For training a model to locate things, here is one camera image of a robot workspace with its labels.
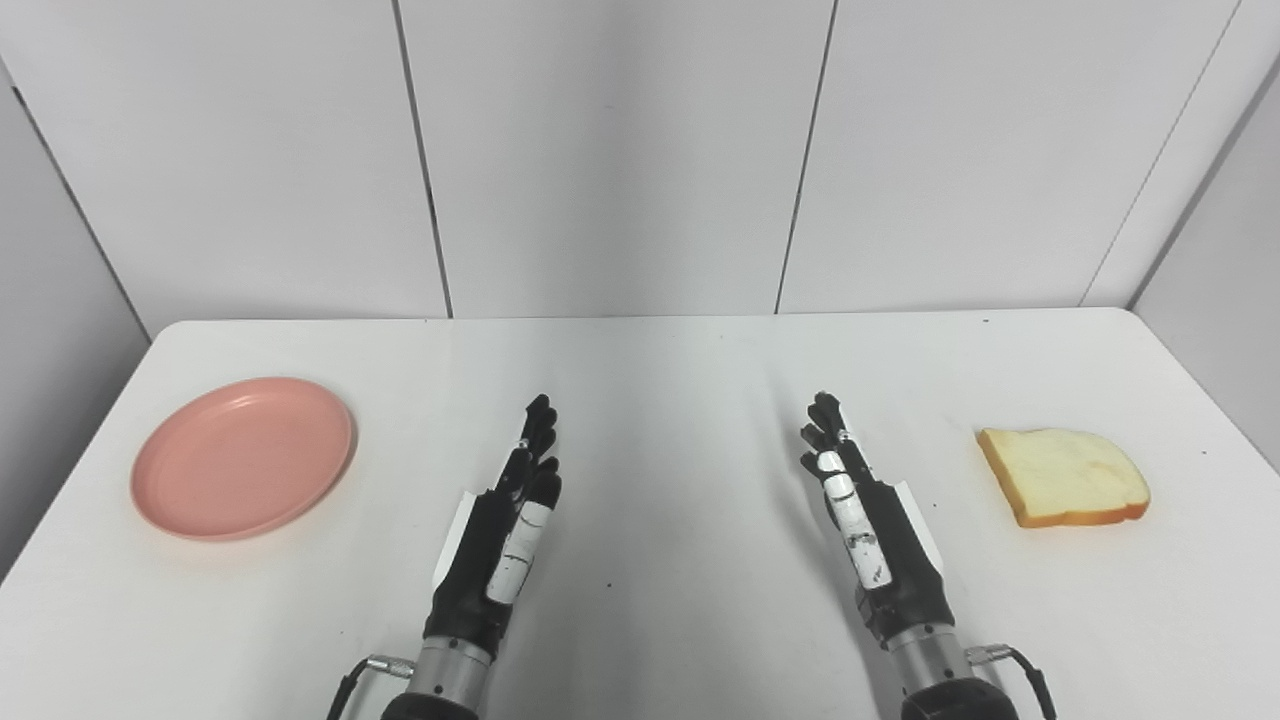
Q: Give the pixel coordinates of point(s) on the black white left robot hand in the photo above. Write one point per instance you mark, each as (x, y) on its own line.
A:
(470, 560)

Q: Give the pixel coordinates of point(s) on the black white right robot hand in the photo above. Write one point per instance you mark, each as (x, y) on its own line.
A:
(895, 560)

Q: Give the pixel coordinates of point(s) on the slice of bread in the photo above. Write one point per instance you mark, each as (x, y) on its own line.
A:
(1065, 478)

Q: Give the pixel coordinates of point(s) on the pink round plate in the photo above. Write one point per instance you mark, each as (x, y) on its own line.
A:
(243, 459)

